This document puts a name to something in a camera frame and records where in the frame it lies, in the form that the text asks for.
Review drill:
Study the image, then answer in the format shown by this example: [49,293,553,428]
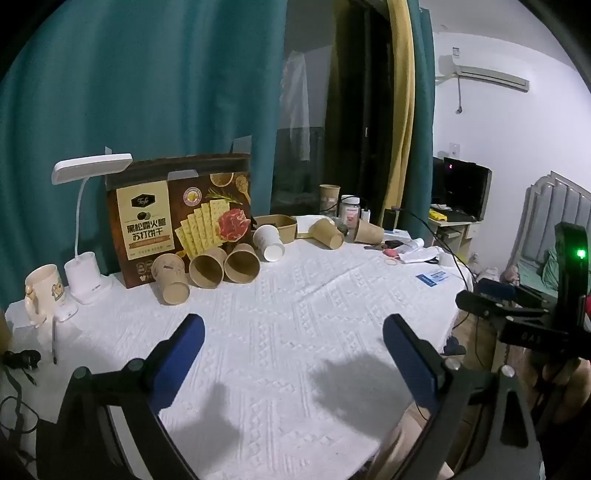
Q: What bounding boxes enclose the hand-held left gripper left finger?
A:
[58,314,206,480]

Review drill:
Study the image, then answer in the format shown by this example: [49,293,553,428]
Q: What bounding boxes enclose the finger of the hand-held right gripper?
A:
[477,278,561,309]
[455,290,552,326]

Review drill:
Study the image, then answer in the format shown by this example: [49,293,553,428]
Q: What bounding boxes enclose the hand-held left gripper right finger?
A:
[382,314,546,480]

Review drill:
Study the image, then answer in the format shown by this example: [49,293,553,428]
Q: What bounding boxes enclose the brown paper cup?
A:
[308,217,346,250]
[320,184,341,217]
[151,253,191,306]
[223,243,262,284]
[353,219,385,245]
[188,247,228,289]

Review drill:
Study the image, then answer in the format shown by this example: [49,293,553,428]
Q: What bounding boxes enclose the white paper cup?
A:
[252,224,286,263]

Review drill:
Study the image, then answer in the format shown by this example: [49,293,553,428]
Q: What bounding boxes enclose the person's right hand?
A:
[541,354,591,426]

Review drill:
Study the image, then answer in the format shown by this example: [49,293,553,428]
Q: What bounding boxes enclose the green pillow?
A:
[541,244,560,288]

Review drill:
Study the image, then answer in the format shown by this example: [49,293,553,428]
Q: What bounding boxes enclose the blue and white card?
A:
[416,271,450,288]

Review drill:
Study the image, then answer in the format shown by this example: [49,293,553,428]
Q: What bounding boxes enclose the white side desk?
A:
[427,210,485,278]

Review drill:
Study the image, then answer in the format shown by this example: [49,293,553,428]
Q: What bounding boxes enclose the white crumpled papers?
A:
[396,239,443,265]

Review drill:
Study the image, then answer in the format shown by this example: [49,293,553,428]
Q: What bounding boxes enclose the grey padded headboard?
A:
[508,170,591,278]

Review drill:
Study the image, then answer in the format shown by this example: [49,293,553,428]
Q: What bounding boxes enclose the white textured tablecloth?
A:
[4,215,476,480]

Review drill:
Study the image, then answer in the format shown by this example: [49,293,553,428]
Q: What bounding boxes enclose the black monitor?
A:
[433,157,493,222]

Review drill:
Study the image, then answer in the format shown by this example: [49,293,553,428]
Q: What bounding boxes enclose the white desk lamp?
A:
[51,153,134,305]

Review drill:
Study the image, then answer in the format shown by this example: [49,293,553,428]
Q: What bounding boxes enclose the brown cracker box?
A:
[104,153,254,289]

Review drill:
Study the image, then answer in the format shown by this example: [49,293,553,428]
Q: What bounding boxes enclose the cream cartoon mug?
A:
[24,264,66,328]

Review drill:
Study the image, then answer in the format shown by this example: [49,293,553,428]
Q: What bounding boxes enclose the clear jar with white lid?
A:
[340,195,361,230]

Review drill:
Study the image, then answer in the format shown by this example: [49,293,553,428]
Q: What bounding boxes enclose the brown paper bowl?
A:
[252,214,298,244]

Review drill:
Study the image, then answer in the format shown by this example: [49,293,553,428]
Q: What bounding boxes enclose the narrow teal curtain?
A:
[406,0,437,236]

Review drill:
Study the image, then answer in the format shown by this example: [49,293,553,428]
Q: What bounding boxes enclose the white air conditioner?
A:
[434,54,531,94]

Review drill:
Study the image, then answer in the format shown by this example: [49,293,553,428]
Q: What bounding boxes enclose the yellow curtain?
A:
[379,0,416,215]

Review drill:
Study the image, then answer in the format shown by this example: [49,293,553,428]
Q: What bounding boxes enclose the wide teal curtain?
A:
[0,0,289,319]

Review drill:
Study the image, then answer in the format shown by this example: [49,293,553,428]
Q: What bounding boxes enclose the hanging white garment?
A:
[279,48,311,162]

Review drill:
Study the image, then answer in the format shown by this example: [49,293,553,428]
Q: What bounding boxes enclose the black charging cable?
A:
[392,206,476,329]

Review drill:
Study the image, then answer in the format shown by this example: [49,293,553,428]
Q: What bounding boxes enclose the black plug with cable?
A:
[0,350,43,437]

